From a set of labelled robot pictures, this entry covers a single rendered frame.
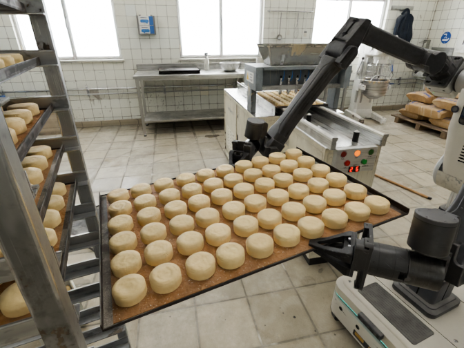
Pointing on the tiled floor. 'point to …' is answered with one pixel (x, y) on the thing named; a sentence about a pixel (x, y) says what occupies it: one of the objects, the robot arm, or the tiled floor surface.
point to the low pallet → (420, 124)
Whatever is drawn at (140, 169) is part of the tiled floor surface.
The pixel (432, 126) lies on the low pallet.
